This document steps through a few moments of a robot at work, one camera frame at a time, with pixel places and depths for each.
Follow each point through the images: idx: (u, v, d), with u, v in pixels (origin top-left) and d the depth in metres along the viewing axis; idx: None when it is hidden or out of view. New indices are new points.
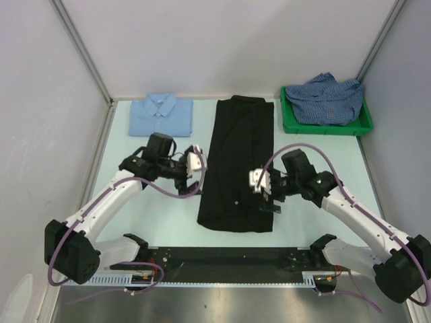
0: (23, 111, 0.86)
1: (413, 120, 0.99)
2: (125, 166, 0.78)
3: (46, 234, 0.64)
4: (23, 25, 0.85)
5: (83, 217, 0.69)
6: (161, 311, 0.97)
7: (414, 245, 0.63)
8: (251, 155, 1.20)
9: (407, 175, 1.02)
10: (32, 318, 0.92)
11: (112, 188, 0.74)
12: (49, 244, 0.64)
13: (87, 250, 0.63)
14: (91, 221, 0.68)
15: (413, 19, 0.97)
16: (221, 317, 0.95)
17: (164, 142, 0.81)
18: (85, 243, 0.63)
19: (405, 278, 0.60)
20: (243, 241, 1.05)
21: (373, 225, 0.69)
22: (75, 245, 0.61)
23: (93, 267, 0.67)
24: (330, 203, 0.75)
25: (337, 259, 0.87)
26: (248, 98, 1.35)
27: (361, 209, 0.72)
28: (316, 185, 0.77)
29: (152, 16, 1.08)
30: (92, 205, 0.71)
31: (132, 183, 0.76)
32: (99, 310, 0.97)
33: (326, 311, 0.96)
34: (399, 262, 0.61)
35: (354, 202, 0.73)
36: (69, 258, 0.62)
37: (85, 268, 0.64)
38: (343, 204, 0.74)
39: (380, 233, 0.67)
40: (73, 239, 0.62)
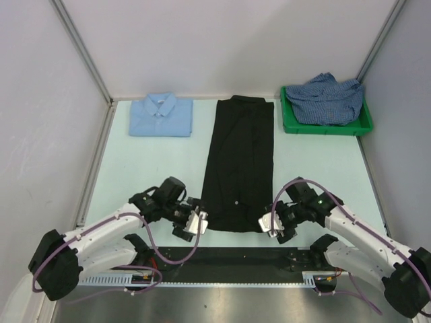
0: (22, 110, 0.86)
1: (413, 120, 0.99)
2: (135, 201, 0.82)
3: (45, 240, 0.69)
4: (23, 25, 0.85)
5: (81, 235, 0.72)
6: (161, 311, 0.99)
7: (417, 258, 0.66)
8: (252, 155, 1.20)
9: (407, 176, 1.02)
10: (33, 318, 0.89)
11: (116, 217, 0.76)
12: (40, 252, 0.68)
13: (73, 268, 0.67)
14: (87, 243, 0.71)
15: (413, 19, 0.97)
16: (221, 317, 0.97)
17: (178, 187, 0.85)
18: (74, 260, 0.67)
19: (411, 291, 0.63)
20: (242, 241, 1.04)
21: (374, 239, 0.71)
22: (63, 262, 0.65)
23: (69, 287, 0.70)
24: (332, 223, 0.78)
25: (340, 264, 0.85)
26: (248, 98, 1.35)
27: (362, 226, 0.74)
28: (317, 205, 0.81)
29: (152, 15, 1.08)
30: (92, 227, 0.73)
31: (134, 219, 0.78)
32: (99, 310, 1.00)
33: (324, 311, 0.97)
34: (404, 275, 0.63)
35: (355, 220, 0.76)
36: (52, 273, 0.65)
37: (62, 285, 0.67)
38: (345, 223, 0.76)
39: (382, 247, 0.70)
40: (64, 255, 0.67)
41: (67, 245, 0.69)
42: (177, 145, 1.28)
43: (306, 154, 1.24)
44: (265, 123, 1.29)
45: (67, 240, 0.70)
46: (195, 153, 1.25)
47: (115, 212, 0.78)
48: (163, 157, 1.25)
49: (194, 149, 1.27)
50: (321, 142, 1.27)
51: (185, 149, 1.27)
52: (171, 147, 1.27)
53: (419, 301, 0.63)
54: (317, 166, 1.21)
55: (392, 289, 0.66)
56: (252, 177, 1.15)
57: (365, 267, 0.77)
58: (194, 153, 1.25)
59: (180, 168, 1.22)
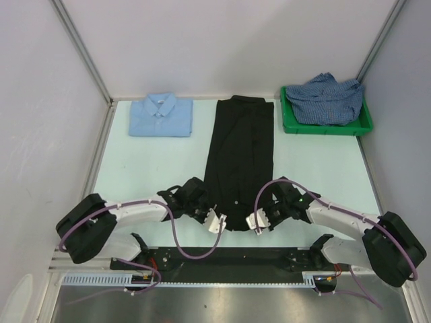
0: (23, 110, 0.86)
1: (412, 119, 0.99)
2: (163, 195, 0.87)
3: (87, 200, 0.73)
4: (23, 25, 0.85)
5: (120, 205, 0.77)
6: (161, 311, 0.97)
7: (386, 222, 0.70)
8: (251, 154, 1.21)
9: (407, 175, 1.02)
10: (32, 318, 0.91)
11: (148, 202, 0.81)
12: (79, 211, 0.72)
13: (105, 234, 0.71)
14: (124, 214, 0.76)
15: (413, 19, 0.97)
16: (221, 317, 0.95)
17: (199, 190, 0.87)
18: (110, 226, 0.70)
19: (386, 254, 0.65)
20: (242, 240, 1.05)
21: (345, 215, 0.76)
22: (100, 225, 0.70)
23: (91, 253, 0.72)
24: (312, 214, 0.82)
25: (337, 256, 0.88)
26: (250, 98, 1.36)
27: (336, 208, 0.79)
28: (298, 202, 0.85)
29: (152, 16, 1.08)
30: (131, 202, 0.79)
31: (161, 209, 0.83)
32: (97, 311, 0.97)
33: (326, 311, 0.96)
34: (374, 239, 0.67)
35: (329, 204, 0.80)
36: (85, 233, 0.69)
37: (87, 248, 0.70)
38: (322, 210, 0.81)
39: (353, 220, 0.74)
40: (102, 220, 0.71)
41: (106, 210, 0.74)
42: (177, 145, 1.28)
43: (306, 154, 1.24)
44: (265, 123, 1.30)
45: (108, 205, 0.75)
46: (194, 153, 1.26)
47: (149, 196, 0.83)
48: (163, 157, 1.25)
49: (194, 148, 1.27)
50: (321, 142, 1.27)
51: (185, 148, 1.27)
52: (171, 147, 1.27)
53: (400, 265, 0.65)
54: (317, 165, 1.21)
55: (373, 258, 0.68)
56: (251, 177, 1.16)
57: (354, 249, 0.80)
58: (194, 153, 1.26)
59: (180, 168, 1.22)
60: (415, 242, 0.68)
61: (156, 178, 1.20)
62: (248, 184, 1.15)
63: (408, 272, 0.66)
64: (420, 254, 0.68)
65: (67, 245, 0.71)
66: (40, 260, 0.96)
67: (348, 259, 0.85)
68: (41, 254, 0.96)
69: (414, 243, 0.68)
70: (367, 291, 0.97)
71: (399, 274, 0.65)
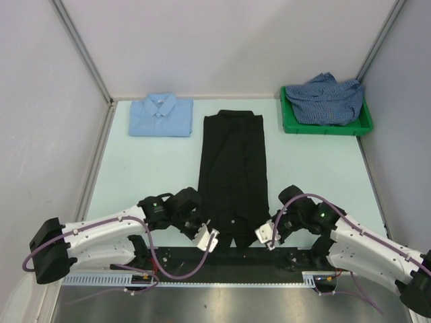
0: (23, 111, 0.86)
1: (413, 120, 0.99)
2: (144, 205, 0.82)
3: (46, 225, 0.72)
4: (23, 25, 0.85)
5: (78, 231, 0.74)
6: (161, 311, 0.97)
7: (429, 262, 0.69)
8: (242, 166, 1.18)
9: (407, 176, 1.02)
10: (32, 318, 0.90)
11: (118, 219, 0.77)
12: (40, 235, 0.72)
13: (62, 261, 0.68)
14: (82, 239, 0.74)
15: (413, 20, 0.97)
16: (221, 317, 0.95)
17: (191, 201, 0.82)
18: (62, 256, 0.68)
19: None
20: None
21: (385, 248, 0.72)
22: (54, 254, 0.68)
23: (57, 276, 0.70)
24: (339, 235, 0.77)
25: (345, 265, 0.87)
26: (238, 113, 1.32)
27: (370, 236, 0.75)
28: (319, 217, 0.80)
29: (152, 16, 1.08)
30: (91, 225, 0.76)
31: (136, 225, 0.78)
32: (97, 310, 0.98)
33: (326, 311, 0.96)
34: (422, 282, 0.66)
35: (362, 231, 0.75)
36: (42, 260, 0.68)
37: (48, 274, 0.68)
38: (352, 235, 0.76)
39: (395, 256, 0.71)
40: (56, 248, 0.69)
41: (62, 238, 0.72)
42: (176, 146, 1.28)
43: (306, 154, 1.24)
44: (256, 136, 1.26)
45: (64, 232, 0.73)
46: (184, 166, 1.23)
47: (118, 214, 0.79)
48: (163, 157, 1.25)
49: (186, 161, 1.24)
50: (321, 142, 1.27)
51: (173, 163, 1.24)
52: (172, 148, 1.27)
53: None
54: (310, 183, 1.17)
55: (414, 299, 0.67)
56: (241, 194, 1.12)
57: (376, 270, 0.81)
58: (194, 153, 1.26)
59: (179, 169, 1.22)
60: None
61: (156, 178, 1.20)
62: (246, 185, 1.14)
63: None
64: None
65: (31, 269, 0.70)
66: None
67: (359, 272, 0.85)
68: None
69: None
70: (366, 293, 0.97)
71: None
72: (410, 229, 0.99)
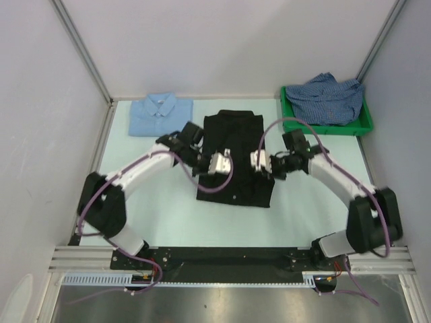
0: (23, 111, 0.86)
1: (413, 119, 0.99)
2: (162, 142, 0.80)
3: (87, 180, 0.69)
4: (23, 25, 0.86)
5: (121, 173, 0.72)
6: (161, 311, 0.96)
7: (380, 194, 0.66)
8: (240, 168, 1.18)
9: (407, 175, 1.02)
10: (32, 318, 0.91)
11: (149, 155, 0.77)
12: (86, 192, 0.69)
13: (120, 204, 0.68)
14: (128, 180, 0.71)
15: (413, 19, 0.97)
16: (221, 316, 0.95)
17: (200, 132, 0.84)
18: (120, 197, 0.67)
19: (368, 223, 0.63)
20: (246, 235, 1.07)
21: (345, 177, 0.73)
22: (110, 196, 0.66)
23: (119, 223, 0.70)
24: (313, 165, 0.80)
25: (331, 247, 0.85)
26: (238, 114, 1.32)
27: (339, 168, 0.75)
28: (306, 152, 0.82)
29: (152, 16, 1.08)
30: (129, 165, 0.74)
31: (166, 157, 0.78)
32: (98, 310, 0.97)
33: (326, 311, 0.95)
34: (361, 205, 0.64)
35: (333, 162, 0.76)
36: (101, 212, 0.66)
37: (113, 222, 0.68)
38: (323, 165, 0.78)
39: (350, 184, 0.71)
40: (110, 192, 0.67)
41: (111, 182, 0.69)
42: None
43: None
44: (255, 136, 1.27)
45: (109, 178, 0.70)
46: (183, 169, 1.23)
47: (148, 151, 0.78)
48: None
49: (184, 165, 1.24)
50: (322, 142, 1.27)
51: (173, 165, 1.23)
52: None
53: (375, 241, 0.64)
54: (308, 184, 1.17)
55: (351, 221, 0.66)
56: (237, 186, 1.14)
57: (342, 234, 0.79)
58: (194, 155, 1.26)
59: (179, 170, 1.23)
60: (397, 224, 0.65)
61: (157, 179, 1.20)
62: (244, 185, 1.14)
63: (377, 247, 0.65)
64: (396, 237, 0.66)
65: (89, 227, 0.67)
66: (40, 261, 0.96)
67: (341, 251, 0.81)
68: (41, 254, 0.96)
69: (397, 224, 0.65)
70: (363, 289, 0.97)
71: (368, 247, 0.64)
72: (411, 229, 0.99)
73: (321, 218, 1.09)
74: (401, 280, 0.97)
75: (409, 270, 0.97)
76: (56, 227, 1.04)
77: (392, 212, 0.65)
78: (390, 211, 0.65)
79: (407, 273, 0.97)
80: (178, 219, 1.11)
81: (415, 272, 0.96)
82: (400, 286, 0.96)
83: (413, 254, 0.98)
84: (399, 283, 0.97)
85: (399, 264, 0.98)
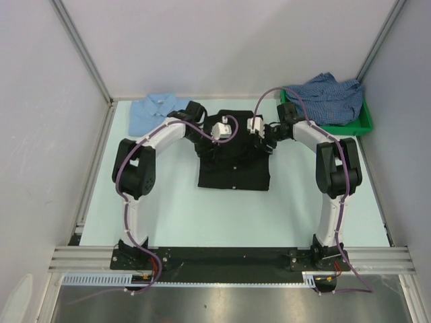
0: (23, 111, 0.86)
1: (412, 119, 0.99)
2: (174, 114, 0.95)
3: (122, 145, 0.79)
4: (23, 26, 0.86)
5: (149, 137, 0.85)
6: (161, 311, 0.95)
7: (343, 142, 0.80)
8: (235, 167, 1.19)
9: (407, 174, 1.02)
10: (32, 318, 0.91)
11: (167, 124, 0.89)
12: (120, 157, 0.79)
13: (152, 164, 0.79)
14: (155, 142, 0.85)
15: (413, 19, 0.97)
16: (221, 316, 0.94)
17: (203, 108, 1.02)
18: (151, 156, 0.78)
19: (329, 164, 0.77)
20: (246, 232, 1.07)
21: (316, 131, 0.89)
22: (145, 157, 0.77)
23: (151, 183, 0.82)
24: (297, 128, 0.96)
25: (322, 231, 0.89)
26: (241, 113, 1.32)
27: (316, 127, 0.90)
28: (291, 120, 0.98)
29: (152, 16, 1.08)
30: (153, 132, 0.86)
31: (180, 126, 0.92)
32: (98, 311, 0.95)
33: (326, 311, 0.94)
34: (325, 147, 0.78)
35: (312, 124, 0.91)
36: (137, 172, 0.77)
37: (147, 180, 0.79)
38: (304, 126, 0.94)
39: (320, 135, 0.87)
40: (143, 153, 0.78)
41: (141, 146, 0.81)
42: (173, 148, 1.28)
43: (304, 155, 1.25)
44: None
45: (139, 141, 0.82)
46: (182, 169, 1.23)
47: (166, 120, 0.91)
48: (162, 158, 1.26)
49: (184, 164, 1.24)
50: None
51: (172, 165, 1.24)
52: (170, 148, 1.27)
53: (336, 182, 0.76)
54: (307, 179, 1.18)
55: (318, 163, 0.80)
56: (231, 179, 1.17)
57: (328, 204, 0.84)
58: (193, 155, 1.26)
59: (179, 169, 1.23)
60: (357, 168, 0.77)
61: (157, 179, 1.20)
62: (242, 183, 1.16)
63: (339, 188, 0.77)
64: (357, 182, 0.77)
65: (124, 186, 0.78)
66: (40, 260, 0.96)
67: (328, 224, 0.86)
68: (41, 254, 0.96)
69: (356, 168, 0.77)
70: (370, 284, 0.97)
71: (330, 186, 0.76)
72: (410, 229, 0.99)
73: (314, 213, 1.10)
74: (401, 280, 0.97)
75: (409, 270, 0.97)
76: (56, 227, 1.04)
77: (353, 157, 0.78)
78: (350, 157, 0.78)
79: (406, 273, 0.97)
80: (178, 219, 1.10)
81: (415, 272, 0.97)
82: (401, 286, 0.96)
83: (413, 254, 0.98)
84: (399, 283, 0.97)
85: (399, 264, 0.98)
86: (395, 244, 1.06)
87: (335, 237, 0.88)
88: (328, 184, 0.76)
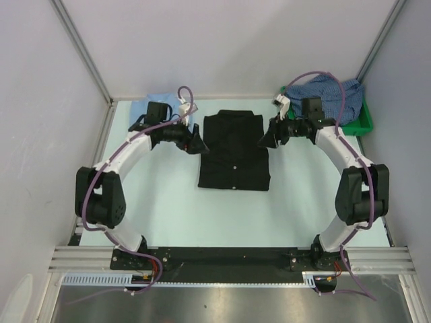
0: (23, 112, 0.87)
1: (413, 119, 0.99)
2: (135, 128, 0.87)
3: (79, 175, 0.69)
4: (24, 27, 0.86)
5: (110, 161, 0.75)
6: (161, 311, 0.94)
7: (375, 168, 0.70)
8: (236, 167, 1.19)
9: (407, 175, 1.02)
10: (32, 318, 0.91)
11: (128, 142, 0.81)
12: (81, 190, 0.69)
13: (118, 188, 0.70)
14: (118, 165, 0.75)
15: (413, 19, 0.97)
16: (221, 316, 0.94)
17: (163, 106, 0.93)
18: (116, 182, 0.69)
19: (355, 193, 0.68)
20: (246, 232, 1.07)
21: (344, 149, 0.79)
22: (109, 183, 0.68)
23: (121, 208, 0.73)
24: (321, 136, 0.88)
25: (326, 238, 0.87)
26: (239, 113, 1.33)
27: (343, 140, 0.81)
28: (316, 122, 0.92)
29: (152, 15, 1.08)
30: (115, 153, 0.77)
31: (144, 139, 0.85)
32: (97, 311, 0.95)
33: (326, 311, 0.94)
34: (353, 174, 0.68)
35: (339, 136, 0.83)
36: (103, 203, 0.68)
37: (117, 208, 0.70)
38: (330, 136, 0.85)
39: (349, 155, 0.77)
40: (104, 180, 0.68)
41: (102, 171, 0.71)
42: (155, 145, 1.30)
43: (311, 156, 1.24)
44: (255, 136, 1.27)
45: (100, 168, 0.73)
46: (182, 169, 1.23)
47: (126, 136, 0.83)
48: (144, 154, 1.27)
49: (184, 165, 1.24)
50: None
51: (162, 162, 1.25)
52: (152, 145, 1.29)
53: (358, 212, 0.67)
54: (307, 180, 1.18)
55: (342, 190, 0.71)
56: (231, 179, 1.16)
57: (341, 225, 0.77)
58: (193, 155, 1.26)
59: (179, 170, 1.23)
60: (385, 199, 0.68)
61: (146, 175, 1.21)
62: (242, 183, 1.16)
63: (361, 217, 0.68)
64: (382, 212, 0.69)
65: (94, 219, 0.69)
66: (40, 261, 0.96)
67: (335, 239, 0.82)
68: (41, 254, 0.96)
69: (384, 198, 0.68)
70: (366, 287, 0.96)
71: (351, 215, 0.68)
72: (410, 229, 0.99)
73: (318, 214, 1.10)
74: (401, 280, 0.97)
75: (409, 270, 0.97)
76: (56, 227, 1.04)
77: (383, 187, 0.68)
78: (380, 186, 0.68)
79: (407, 274, 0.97)
80: (178, 219, 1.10)
81: (415, 272, 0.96)
82: (401, 286, 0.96)
83: (413, 254, 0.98)
84: (399, 283, 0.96)
85: (400, 264, 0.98)
86: (395, 244, 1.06)
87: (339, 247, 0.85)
88: (349, 213, 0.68)
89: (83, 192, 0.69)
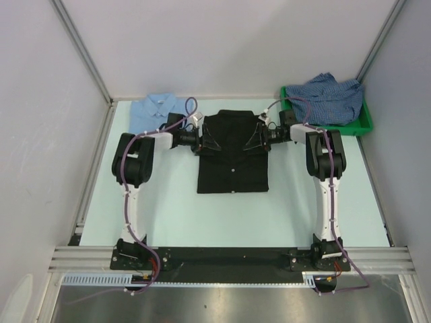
0: (23, 111, 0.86)
1: (413, 119, 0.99)
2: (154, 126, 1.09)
3: (122, 138, 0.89)
4: (23, 27, 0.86)
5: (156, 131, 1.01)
6: (161, 311, 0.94)
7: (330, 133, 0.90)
8: (234, 169, 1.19)
9: (407, 175, 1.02)
10: (32, 318, 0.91)
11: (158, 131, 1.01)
12: (120, 149, 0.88)
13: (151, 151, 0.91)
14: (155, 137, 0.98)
15: (413, 19, 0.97)
16: (221, 317, 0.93)
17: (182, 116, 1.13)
18: (152, 145, 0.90)
19: (316, 148, 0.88)
20: (246, 233, 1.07)
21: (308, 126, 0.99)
22: (146, 143, 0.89)
23: (148, 169, 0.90)
24: (294, 132, 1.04)
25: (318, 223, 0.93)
26: (239, 113, 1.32)
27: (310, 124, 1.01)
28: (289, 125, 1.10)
29: (152, 15, 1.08)
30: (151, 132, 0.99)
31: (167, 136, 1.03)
32: (97, 311, 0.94)
33: (326, 311, 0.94)
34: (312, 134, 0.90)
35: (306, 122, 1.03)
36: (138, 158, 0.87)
37: (145, 166, 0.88)
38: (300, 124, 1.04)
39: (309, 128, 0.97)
40: (145, 140, 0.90)
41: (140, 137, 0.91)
42: None
43: None
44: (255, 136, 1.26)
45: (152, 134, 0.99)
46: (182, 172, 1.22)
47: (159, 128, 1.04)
48: None
49: (185, 167, 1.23)
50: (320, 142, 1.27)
51: (160, 163, 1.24)
52: None
53: (321, 165, 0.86)
54: (304, 184, 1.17)
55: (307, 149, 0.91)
56: (230, 180, 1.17)
57: (320, 190, 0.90)
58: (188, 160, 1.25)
59: (178, 172, 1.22)
60: (341, 154, 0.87)
61: None
62: (238, 185, 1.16)
63: (326, 170, 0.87)
64: (342, 167, 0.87)
65: (127, 172, 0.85)
66: (40, 260, 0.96)
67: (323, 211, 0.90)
68: (41, 253, 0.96)
69: (341, 154, 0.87)
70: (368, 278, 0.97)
71: (317, 169, 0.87)
72: (411, 229, 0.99)
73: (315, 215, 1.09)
74: (401, 280, 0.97)
75: (409, 270, 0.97)
76: (56, 227, 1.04)
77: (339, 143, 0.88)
78: (336, 142, 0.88)
79: (407, 274, 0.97)
80: (177, 219, 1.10)
81: (415, 272, 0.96)
82: (401, 286, 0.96)
83: (413, 254, 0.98)
84: (399, 283, 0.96)
85: (399, 264, 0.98)
86: (395, 244, 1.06)
87: (331, 229, 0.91)
88: (316, 168, 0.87)
89: (122, 149, 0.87)
